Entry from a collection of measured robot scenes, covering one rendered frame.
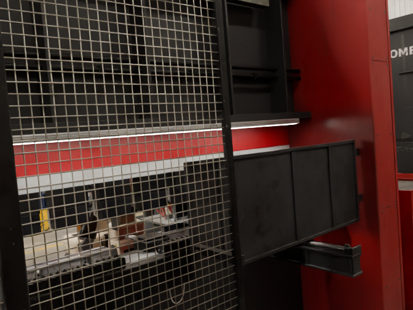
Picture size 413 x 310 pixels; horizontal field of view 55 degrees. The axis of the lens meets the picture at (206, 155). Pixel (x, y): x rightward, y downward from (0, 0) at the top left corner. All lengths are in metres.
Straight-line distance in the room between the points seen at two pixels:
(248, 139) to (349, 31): 0.80
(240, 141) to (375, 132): 0.72
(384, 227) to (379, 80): 0.79
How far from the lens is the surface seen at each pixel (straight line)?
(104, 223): 2.92
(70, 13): 1.77
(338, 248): 1.99
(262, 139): 2.40
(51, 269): 1.77
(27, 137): 1.47
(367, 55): 2.31
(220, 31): 1.25
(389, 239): 2.47
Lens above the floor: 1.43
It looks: 3 degrees down
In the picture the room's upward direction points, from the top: 5 degrees counter-clockwise
